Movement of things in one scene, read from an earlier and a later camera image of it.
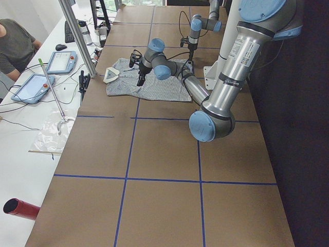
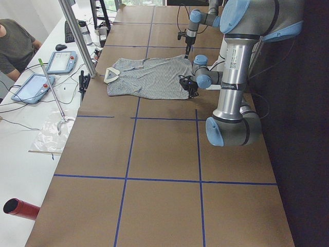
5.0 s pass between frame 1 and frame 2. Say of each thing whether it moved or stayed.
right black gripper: moved
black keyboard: stayed
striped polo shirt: stayed
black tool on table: stayed
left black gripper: moved
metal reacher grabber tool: stayed
